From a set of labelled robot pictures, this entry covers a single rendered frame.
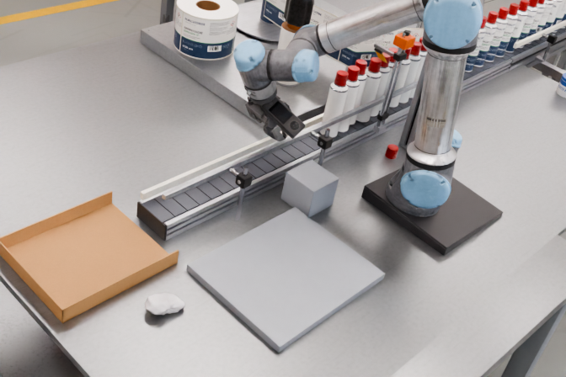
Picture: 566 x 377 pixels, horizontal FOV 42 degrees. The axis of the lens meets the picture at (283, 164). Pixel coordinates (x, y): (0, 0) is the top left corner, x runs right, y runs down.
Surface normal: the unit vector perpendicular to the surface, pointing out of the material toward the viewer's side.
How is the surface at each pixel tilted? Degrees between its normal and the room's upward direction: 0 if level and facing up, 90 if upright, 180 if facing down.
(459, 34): 81
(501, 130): 0
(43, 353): 0
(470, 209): 4
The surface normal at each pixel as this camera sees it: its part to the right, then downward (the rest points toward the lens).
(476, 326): 0.16, -0.80
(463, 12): -0.26, 0.40
